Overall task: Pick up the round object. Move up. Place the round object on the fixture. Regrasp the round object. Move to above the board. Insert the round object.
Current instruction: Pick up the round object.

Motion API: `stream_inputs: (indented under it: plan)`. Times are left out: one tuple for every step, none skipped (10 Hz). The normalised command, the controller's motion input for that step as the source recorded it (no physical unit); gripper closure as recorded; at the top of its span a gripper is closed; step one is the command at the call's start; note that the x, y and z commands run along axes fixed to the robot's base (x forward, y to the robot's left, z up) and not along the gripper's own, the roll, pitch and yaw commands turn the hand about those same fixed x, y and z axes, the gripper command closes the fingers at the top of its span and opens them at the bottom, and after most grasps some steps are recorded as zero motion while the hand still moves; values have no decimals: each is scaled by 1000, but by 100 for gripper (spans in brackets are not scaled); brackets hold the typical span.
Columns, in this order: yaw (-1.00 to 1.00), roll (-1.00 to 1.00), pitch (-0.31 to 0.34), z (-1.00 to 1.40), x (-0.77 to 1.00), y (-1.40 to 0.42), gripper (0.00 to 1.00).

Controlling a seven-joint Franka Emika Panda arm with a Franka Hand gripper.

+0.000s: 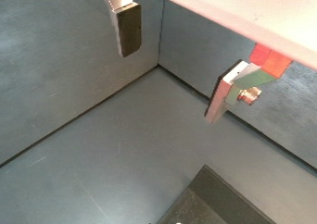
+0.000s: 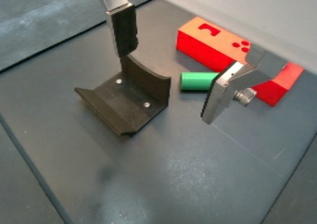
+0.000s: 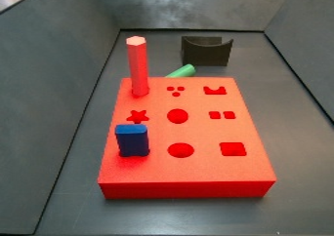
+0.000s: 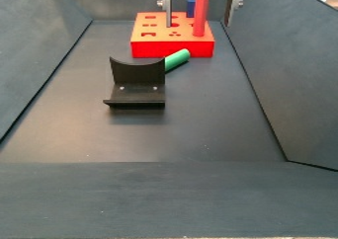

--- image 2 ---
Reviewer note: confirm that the red shape sorter block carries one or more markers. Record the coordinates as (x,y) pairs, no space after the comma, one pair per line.
(216,47)

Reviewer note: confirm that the black curved regrasp stand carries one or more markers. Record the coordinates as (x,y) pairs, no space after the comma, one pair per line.
(130,98)

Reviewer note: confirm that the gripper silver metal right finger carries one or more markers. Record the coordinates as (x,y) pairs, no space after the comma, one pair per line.
(233,83)

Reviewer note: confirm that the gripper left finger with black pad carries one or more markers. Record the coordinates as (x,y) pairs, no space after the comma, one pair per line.
(122,22)

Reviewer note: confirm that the green cylinder peg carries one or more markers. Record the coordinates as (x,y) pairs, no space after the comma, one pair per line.
(196,81)

